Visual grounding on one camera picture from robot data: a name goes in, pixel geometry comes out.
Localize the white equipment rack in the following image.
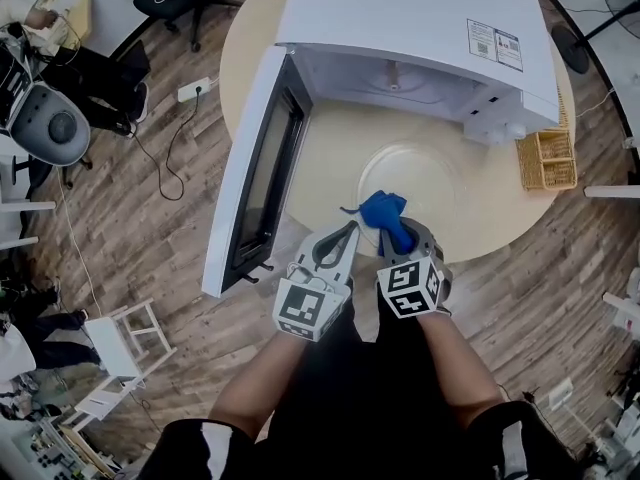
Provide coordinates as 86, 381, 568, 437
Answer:
0, 412, 121, 480

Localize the person's black clothing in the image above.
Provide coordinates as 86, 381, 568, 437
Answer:
142, 300, 587, 480

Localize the person's left forearm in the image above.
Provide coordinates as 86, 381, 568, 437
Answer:
207, 330, 307, 440

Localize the white egg-shaped pod device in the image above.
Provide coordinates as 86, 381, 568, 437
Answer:
8, 80, 92, 168

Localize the black standing fan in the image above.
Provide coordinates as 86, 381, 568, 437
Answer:
551, 0, 640, 75

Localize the wicker basket organizer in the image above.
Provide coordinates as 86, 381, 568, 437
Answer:
515, 85, 579, 192

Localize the black cable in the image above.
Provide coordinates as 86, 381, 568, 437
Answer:
130, 91, 202, 203

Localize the white power strip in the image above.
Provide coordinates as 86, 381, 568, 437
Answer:
176, 76, 214, 104

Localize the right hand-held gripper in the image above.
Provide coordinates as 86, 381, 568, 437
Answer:
375, 220, 455, 321

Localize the glass turntable plate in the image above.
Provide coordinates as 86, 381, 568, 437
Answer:
355, 140, 459, 259

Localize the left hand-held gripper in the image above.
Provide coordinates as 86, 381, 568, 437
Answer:
272, 220, 362, 342

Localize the light wooden desk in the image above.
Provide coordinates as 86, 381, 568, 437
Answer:
37, 0, 95, 45

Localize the white shelf board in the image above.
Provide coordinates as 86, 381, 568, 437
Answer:
583, 185, 640, 200

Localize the person's right forearm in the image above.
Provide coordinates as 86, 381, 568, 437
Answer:
417, 312, 504, 430

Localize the white microwave oven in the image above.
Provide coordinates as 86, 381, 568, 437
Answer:
201, 0, 561, 299

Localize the white stool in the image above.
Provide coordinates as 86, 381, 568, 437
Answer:
73, 297, 179, 420

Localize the blue cloth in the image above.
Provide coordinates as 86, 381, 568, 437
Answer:
339, 190, 416, 256

